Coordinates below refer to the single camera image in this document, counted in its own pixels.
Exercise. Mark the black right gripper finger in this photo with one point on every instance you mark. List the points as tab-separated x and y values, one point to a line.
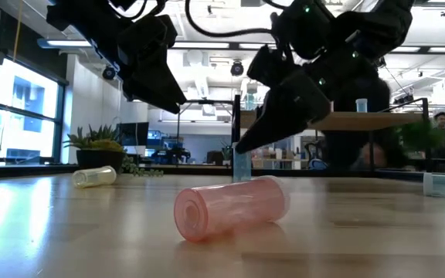
288	112

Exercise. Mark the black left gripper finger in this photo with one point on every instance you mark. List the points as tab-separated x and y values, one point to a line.
153	85

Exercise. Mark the blue pill bottle white cap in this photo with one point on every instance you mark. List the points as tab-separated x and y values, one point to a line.
361	105
242	170

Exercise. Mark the yellow pill bottle white cap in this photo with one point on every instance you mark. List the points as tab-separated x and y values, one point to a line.
95	177

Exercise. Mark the pink pill bottle white cap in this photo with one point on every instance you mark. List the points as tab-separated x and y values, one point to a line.
230	206

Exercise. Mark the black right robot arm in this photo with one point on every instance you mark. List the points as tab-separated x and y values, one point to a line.
381	23

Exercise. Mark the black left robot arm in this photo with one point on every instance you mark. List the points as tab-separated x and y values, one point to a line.
87	27

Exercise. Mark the black monitor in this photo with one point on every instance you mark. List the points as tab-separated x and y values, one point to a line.
133	133

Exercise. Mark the blue rounded object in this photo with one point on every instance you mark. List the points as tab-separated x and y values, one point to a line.
317	164

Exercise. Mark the small background plant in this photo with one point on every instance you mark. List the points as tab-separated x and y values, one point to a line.
226	151

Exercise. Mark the potted succulent plant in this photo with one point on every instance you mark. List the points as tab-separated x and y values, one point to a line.
99	158

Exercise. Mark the large window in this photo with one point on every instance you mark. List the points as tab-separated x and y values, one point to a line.
25	116

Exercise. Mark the green leafy plant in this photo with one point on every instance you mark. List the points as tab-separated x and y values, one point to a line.
419	135

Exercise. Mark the black background desk frame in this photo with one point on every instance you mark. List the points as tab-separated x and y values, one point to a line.
207	102

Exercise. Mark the wooden shelf black frame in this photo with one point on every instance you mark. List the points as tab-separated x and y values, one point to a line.
361	120

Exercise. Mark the black aluminium table frame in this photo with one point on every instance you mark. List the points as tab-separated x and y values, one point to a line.
191	170

